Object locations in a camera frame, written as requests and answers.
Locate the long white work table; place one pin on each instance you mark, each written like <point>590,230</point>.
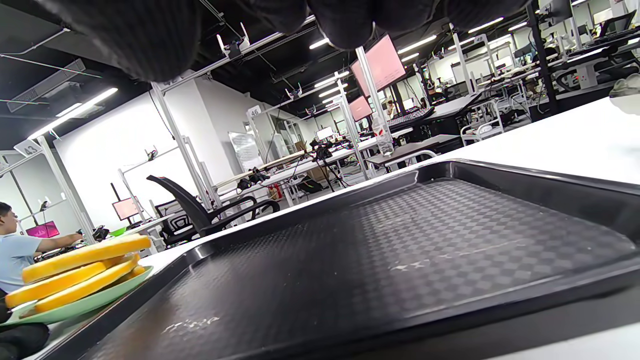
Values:
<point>300,167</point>

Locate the person's right hand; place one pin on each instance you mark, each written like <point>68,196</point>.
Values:
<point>150,35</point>

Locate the large pink screen monitor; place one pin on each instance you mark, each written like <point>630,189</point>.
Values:
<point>382,65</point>

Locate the small pink screen monitor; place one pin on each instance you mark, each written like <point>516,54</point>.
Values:
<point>360,108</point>

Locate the yellow food slice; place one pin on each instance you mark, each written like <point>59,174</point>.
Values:
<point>50,285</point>
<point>85,255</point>
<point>85,290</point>

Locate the long ceiling light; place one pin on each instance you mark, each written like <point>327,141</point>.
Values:
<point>75,111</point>

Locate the clear plastic water bottle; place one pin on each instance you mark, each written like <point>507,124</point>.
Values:
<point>384,140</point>

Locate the aluminium frame post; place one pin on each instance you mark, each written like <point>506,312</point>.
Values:
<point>182,145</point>
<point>65,190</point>
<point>370,85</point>

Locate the black mesh office chair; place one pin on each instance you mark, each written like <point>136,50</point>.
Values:
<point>172,225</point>

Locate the black camera tripod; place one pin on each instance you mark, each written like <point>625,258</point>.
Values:
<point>325,160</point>

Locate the black plastic tray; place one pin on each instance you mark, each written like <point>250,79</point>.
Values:
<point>400,250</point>

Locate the white trolley cart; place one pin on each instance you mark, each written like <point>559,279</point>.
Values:
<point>482,127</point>

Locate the red screen monitor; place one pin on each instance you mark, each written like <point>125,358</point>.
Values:
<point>125,209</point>

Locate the whiteboard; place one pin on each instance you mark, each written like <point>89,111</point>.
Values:
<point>246,150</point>

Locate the white screen monitor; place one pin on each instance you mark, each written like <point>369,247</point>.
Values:
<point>324,133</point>

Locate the green plate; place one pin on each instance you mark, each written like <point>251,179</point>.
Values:
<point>100,299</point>

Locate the black keyboard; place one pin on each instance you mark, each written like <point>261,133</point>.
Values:
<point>410,117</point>

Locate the person's left hand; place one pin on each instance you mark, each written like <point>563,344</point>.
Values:
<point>20,342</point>

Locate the white crumpled object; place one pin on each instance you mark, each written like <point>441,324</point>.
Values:
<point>626,92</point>

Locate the magenta screen monitor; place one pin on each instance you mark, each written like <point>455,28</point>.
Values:
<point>42,230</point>

